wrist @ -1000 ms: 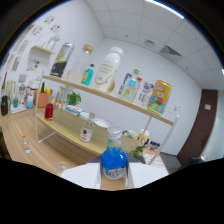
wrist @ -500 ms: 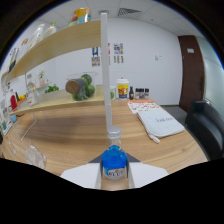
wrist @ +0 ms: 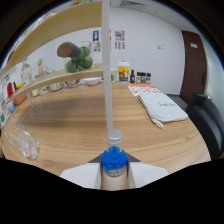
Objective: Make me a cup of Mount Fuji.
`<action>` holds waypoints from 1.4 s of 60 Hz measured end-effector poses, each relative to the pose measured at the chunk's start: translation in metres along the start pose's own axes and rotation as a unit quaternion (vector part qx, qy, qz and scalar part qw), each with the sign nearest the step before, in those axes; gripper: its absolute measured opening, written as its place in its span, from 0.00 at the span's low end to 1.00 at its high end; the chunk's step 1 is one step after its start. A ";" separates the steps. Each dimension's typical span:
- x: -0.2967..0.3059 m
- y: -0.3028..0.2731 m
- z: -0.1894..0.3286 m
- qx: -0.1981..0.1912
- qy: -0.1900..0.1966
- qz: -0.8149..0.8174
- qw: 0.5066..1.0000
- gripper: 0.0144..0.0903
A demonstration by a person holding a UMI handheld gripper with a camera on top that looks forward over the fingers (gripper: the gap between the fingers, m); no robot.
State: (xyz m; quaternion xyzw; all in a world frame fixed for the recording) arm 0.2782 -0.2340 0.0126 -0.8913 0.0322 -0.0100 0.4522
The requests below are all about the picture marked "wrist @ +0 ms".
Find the white bowl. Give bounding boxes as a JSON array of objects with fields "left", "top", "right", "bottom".
[{"left": 84, "top": 77, "right": 100, "bottom": 86}]

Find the ceiling air vent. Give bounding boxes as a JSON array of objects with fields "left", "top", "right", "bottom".
[{"left": 119, "top": 0, "right": 146, "bottom": 8}]

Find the black chair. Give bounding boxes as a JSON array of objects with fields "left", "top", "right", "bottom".
[{"left": 185, "top": 92, "right": 224, "bottom": 161}]

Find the white-framed wooden shelf rack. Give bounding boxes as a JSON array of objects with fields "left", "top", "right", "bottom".
[{"left": 0, "top": 0, "right": 115, "bottom": 134}]

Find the clear bottle with red label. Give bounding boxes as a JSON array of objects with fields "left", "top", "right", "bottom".
[{"left": 20, "top": 56, "right": 34, "bottom": 88}]

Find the green glass jar cork stopper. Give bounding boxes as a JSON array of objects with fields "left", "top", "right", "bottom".
[{"left": 56, "top": 41, "right": 94, "bottom": 74}]

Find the orange printed paper sheet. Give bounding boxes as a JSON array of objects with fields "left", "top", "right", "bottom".
[{"left": 127, "top": 83, "right": 163, "bottom": 97}]

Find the clear glass with ice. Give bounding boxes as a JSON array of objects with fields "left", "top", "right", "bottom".
[{"left": 9, "top": 124, "right": 41, "bottom": 161}]

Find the blue liquid bottle silver cap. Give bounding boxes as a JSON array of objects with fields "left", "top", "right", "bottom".
[{"left": 100, "top": 129, "right": 129, "bottom": 178}]

